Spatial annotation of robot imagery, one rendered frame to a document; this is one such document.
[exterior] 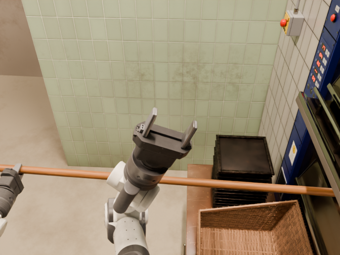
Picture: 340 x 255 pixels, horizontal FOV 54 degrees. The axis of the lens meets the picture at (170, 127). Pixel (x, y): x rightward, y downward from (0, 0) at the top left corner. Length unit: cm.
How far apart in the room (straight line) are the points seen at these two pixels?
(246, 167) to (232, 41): 87
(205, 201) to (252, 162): 39
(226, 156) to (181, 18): 90
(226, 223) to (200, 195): 27
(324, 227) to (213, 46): 128
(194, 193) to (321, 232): 79
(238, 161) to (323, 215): 50
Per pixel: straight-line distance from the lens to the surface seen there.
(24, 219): 283
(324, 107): 126
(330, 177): 108
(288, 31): 186
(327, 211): 151
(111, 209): 104
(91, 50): 233
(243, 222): 183
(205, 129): 260
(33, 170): 138
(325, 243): 149
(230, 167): 173
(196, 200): 198
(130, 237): 94
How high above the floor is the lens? 213
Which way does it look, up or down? 39 degrees down
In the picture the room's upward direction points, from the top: straight up
